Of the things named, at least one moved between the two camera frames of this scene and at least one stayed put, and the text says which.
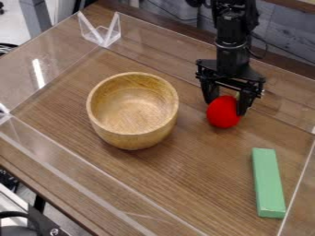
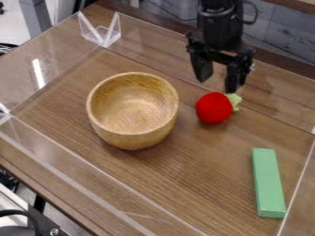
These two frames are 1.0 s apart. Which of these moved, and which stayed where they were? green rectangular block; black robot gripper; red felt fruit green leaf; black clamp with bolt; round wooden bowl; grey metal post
Moved: black robot gripper; red felt fruit green leaf
Stayed: round wooden bowl; black clamp with bolt; green rectangular block; grey metal post
